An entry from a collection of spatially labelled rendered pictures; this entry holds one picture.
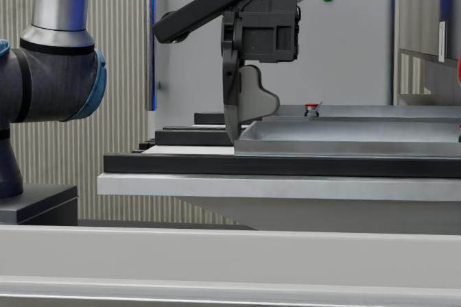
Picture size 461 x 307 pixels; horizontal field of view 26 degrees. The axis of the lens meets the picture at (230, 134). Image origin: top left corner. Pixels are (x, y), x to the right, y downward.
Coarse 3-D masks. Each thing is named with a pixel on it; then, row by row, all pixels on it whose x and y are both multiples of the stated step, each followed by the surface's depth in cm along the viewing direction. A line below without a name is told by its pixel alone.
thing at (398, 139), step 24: (240, 144) 108; (264, 144) 108; (288, 144) 107; (312, 144) 107; (336, 144) 107; (360, 144) 106; (384, 144) 106; (408, 144) 106; (432, 144) 106; (456, 144) 105
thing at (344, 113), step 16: (288, 112) 167; (304, 112) 166; (320, 112) 166; (336, 112) 166; (352, 112) 166; (368, 112) 165; (384, 112) 165; (400, 112) 165; (416, 112) 164; (432, 112) 164; (448, 112) 164
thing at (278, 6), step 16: (240, 0) 111; (256, 0) 111; (272, 0) 110; (288, 0) 110; (224, 16) 111; (240, 16) 109; (256, 16) 109; (272, 16) 109; (288, 16) 108; (224, 32) 110; (240, 32) 109; (256, 32) 110; (272, 32) 110; (288, 32) 110; (240, 48) 110; (256, 48) 110; (272, 48) 110; (288, 48) 110
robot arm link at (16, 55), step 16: (0, 48) 148; (0, 64) 148; (16, 64) 150; (0, 80) 147; (16, 80) 149; (0, 96) 148; (16, 96) 149; (0, 112) 148; (16, 112) 151; (0, 128) 149
